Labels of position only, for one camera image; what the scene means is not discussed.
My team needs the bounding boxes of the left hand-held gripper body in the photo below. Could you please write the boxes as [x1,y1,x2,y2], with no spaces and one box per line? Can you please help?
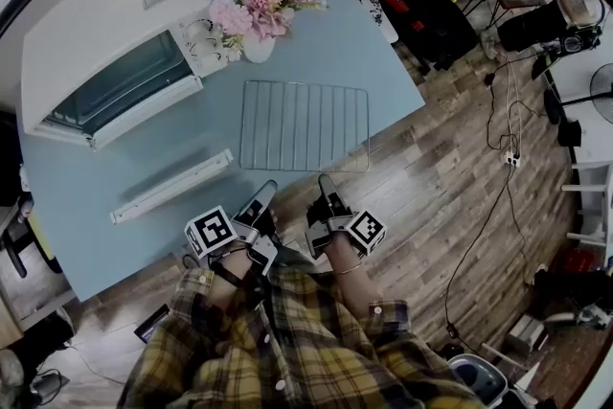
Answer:
[184,205,280,277]

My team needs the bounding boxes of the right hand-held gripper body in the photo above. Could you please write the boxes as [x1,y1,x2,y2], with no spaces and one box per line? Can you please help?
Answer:
[306,210,388,261]

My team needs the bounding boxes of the wire oven rack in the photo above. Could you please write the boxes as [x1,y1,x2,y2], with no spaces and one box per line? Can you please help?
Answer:
[238,79,373,173]

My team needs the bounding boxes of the white toaster oven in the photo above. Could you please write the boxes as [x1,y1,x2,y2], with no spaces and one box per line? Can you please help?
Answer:
[16,0,235,226]

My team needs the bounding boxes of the person's left forearm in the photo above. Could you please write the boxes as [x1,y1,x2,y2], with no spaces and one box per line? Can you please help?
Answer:
[213,248,255,303]

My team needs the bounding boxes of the person's right forearm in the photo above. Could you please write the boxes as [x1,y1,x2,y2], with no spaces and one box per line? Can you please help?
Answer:
[328,238,382,317]

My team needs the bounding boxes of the person's right hand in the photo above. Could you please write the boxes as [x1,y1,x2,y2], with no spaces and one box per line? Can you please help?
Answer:
[306,199,332,232]

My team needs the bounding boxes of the person's left hand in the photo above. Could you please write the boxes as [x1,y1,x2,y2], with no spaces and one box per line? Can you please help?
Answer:
[261,206,283,250]

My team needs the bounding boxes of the black wristband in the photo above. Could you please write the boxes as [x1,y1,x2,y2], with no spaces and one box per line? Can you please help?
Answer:
[209,259,244,289]

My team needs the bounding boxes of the black rectangular device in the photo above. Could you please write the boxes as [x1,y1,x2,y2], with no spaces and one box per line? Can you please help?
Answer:
[135,304,171,344]

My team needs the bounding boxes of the yellow plaid shirt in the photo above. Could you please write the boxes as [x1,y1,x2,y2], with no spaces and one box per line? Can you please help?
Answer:
[117,262,486,409]

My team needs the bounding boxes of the chair with yellow seat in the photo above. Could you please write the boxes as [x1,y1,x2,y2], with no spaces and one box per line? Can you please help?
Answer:
[0,200,66,279]

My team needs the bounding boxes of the grey white plastic chair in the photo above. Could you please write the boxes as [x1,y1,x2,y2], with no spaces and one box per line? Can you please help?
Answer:
[446,352,510,409]

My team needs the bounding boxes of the black backpack with red patch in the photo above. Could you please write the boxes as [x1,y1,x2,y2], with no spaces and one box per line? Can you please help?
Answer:
[381,0,481,74]

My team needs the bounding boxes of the spotted white cushion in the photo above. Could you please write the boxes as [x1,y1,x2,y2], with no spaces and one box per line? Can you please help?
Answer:
[341,0,399,43]

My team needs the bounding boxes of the pink flowers in white vase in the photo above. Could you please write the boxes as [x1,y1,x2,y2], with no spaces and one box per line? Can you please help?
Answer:
[207,0,330,65]

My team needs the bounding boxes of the black mesh office chair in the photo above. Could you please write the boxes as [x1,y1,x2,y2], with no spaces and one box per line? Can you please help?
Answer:
[0,109,23,207]

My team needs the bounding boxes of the red box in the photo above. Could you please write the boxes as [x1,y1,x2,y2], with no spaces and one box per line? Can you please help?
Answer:
[557,246,607,275]

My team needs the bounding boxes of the black standing fan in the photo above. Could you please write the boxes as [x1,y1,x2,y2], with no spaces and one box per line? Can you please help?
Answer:
[542,63,613,126]

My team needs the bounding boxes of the black floor cable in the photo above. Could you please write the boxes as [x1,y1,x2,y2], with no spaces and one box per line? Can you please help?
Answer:
[444,165,516,341]

